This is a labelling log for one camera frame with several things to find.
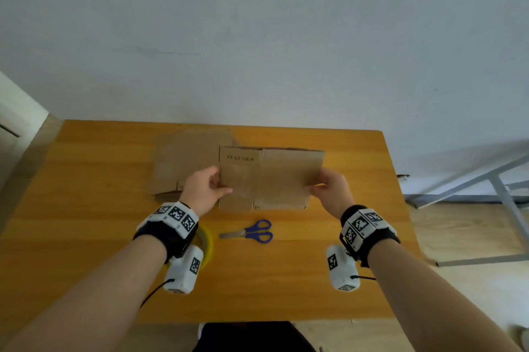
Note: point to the person's right forearm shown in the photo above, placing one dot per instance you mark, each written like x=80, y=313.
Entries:
x=421, y=302

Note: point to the white cabinet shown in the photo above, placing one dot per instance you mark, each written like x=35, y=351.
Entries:
x=16, y=124

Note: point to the brown cardboard paper box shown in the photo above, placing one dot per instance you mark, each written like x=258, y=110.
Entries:
x=272, y=178

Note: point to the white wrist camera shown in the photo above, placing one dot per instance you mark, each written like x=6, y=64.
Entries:
x=184, y=273
x=341, y=273

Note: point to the black right wristband with markers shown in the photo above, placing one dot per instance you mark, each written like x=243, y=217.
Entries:
x=363, y=225

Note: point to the person's left hand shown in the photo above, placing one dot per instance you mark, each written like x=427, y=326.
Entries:
x=202, y=190

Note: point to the stack of cardboard boxes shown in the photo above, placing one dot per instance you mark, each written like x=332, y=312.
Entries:
x=182, y=161

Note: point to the white wall socket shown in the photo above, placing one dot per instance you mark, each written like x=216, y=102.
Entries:
x=403, y=177

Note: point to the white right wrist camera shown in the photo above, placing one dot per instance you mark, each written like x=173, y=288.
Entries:
x=341, y=273

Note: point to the black wristband with markers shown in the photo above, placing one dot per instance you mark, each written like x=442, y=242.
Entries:
x=165, y=232
x=363, y=225

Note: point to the person's right hand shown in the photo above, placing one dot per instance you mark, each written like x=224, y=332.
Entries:
x=334, y=194

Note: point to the grey metal table frame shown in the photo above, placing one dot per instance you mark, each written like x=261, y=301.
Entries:
x=506, y=196

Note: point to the black left wristband with markers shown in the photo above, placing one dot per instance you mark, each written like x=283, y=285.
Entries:
x=165, y=232

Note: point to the person's left forearm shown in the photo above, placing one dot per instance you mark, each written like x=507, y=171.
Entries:
x=82, y=302

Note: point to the yellow tape roll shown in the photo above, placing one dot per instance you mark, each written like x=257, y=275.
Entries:
x=208, y=244

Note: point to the person's dark and beige clothing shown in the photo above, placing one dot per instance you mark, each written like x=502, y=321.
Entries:
x=248, y=337

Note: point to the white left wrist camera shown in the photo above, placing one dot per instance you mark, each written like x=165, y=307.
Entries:
x=184, y=273

